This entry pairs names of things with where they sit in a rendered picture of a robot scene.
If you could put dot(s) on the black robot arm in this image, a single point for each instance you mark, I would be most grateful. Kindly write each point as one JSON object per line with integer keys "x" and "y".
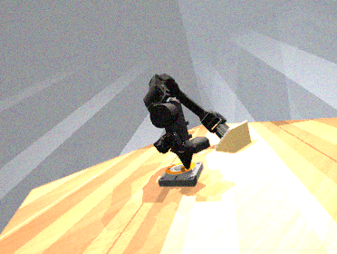
{"x": 163, "y": 113}

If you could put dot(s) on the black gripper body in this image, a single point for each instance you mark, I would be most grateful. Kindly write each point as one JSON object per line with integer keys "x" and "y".
{"x": 194, "y": 145}

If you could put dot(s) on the white round plate with orange rim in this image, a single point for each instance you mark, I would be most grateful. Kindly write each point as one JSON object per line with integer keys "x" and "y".
{"x": 170, "y": 171}

